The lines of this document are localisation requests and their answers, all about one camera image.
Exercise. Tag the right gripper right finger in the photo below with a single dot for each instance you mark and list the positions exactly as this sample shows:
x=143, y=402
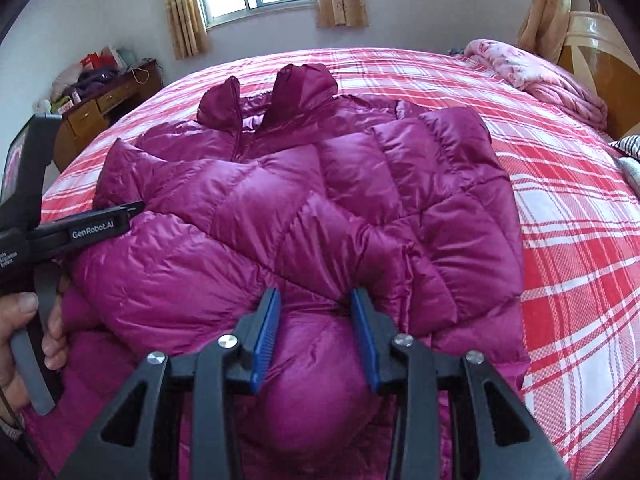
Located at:
x=493, y=435

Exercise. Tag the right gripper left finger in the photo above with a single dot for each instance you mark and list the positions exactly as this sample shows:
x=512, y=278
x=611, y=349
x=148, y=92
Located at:
x=137, y=435

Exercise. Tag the magenta puffer jacket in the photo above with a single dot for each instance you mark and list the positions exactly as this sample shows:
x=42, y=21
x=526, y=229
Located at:
x=312, y=192

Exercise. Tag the person's left hand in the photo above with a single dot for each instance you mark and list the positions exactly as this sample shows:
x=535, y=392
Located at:
x=16, y=311

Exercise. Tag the brown wooden desk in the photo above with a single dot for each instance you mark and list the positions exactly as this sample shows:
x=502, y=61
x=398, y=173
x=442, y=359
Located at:
x=86, y=120

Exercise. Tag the clutter pile on desk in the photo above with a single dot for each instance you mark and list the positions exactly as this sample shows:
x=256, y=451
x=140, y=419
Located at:
x=83, y=79

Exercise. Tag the red plaid bed cover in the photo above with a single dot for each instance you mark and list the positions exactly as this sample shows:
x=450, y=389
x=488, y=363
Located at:
x=579, y=219

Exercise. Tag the left beige curtain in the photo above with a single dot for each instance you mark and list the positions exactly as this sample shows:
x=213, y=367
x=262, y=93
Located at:
x=187, y=28

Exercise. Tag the striped pillow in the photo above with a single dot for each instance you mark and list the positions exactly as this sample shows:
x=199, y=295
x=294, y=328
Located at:
x=628, y=146

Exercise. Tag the pink floral folded blanket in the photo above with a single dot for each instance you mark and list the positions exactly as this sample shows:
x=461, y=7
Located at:
x=546, y=82

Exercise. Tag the wooden headboard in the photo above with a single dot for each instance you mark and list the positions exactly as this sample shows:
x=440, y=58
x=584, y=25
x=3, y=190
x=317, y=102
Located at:
x=595, y=52

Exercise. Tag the beige curtain by headboard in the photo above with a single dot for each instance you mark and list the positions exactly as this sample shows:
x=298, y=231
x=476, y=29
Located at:
x=544, y=29

